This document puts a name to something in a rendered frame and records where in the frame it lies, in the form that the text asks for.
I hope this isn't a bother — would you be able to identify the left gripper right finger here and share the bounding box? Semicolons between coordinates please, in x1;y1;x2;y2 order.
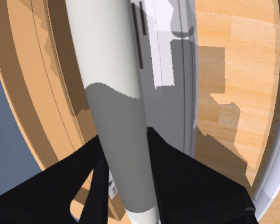
147;127;255;224

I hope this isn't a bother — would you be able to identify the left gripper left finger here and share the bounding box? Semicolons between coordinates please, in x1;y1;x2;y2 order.
0;134;109;224

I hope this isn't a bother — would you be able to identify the grey tube with white end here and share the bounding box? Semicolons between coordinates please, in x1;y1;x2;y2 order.
251;118;280;222

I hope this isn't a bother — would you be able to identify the long brown cardboard carton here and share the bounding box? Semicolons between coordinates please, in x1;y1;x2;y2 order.
0;0;97;169

